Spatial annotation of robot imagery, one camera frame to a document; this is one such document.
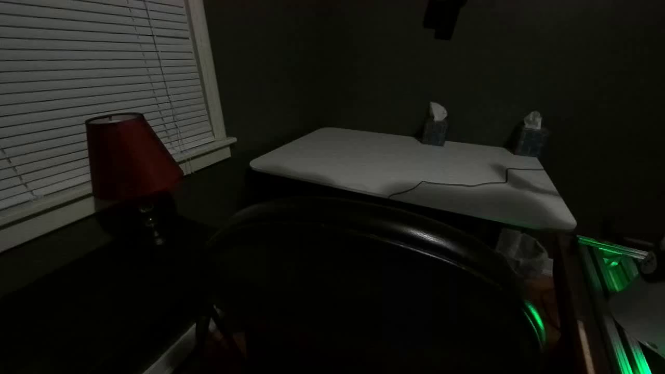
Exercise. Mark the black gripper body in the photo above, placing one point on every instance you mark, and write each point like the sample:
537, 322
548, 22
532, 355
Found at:
443, 16

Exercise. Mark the grey tissue box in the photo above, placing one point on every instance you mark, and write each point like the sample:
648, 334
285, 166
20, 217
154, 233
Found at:
435, 130

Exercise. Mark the spray bottle on right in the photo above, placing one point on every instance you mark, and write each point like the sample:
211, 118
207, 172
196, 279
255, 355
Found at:
530, 137

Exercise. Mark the clear plastic bin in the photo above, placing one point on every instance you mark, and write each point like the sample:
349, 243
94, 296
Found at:
522, 249

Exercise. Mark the black round-back chair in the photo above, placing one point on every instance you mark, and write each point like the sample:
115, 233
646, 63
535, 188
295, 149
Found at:
345, 291

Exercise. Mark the red shade table lamp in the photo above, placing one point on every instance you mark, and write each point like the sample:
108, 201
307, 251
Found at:
128, 159

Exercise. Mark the white window blinds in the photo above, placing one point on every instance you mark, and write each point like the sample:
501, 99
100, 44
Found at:
83, 89

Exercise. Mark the metal robot stand frame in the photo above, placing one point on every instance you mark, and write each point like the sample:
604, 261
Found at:
613, 267

